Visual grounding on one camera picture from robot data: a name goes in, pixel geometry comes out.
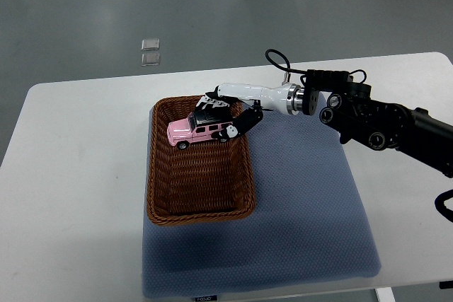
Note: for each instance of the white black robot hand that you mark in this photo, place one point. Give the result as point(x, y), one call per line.
point(280, 98)

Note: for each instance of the pink toy car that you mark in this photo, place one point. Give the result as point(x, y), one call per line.
point(198, 126)

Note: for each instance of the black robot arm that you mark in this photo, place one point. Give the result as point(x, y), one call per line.
point(349, 110)

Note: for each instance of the brown wicker basket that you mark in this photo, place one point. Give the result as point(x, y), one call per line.
point(208, 182)

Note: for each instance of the lower floor socket plate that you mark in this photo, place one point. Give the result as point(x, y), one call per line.
point(150, 59)

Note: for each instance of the floor socket plate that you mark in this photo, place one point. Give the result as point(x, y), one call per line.
point(150, 59)
point(150, 44)

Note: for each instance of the upper floor socket plate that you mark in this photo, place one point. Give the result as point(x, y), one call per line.
point(150, 44)

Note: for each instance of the blue grey mat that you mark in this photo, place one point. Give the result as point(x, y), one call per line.
point(308, 225)

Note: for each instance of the white table leg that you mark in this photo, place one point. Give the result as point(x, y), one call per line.
point(385, 294)

